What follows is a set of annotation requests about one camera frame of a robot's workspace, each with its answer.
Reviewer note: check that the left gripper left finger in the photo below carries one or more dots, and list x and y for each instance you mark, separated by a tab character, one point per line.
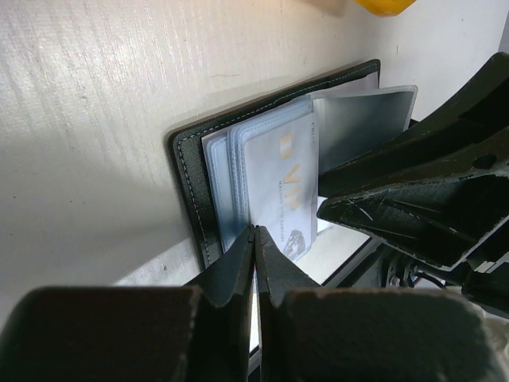
196	332

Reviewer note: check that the black leather card holder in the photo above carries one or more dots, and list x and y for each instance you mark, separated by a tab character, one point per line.
354	115

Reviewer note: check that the silver VIP card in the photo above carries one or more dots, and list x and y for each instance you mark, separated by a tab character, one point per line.
281	174

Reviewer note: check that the yellow plastic bin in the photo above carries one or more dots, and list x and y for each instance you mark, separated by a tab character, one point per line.
385	8

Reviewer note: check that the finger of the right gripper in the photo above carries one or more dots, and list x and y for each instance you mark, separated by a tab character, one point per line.
476	112
440	223

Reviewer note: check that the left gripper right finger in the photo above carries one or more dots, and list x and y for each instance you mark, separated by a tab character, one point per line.
312	333

